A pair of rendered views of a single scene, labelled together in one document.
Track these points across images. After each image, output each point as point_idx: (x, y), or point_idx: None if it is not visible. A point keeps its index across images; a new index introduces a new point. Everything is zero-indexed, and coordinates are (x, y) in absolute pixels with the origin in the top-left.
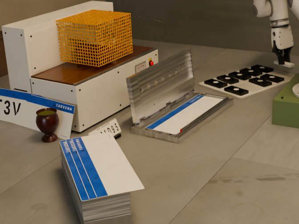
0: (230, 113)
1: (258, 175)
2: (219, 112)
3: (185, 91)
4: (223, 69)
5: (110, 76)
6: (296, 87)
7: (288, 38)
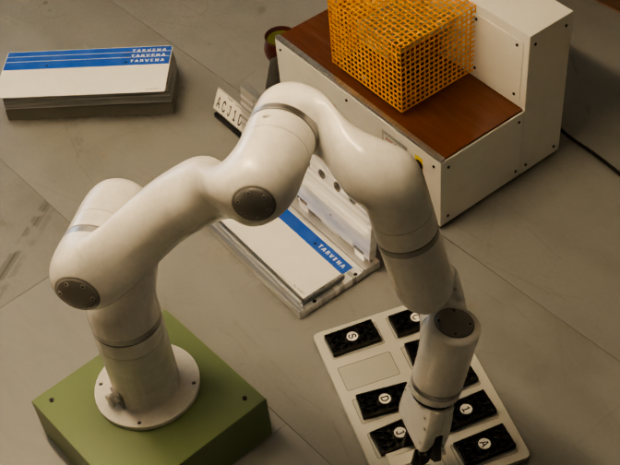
0: (256, 299)
1: (26, 256)
2: (261, 280)
3: (343, 234)
4: (538, 377)
5: (332, 89)
6: (179, 355)
7: (415, 424)
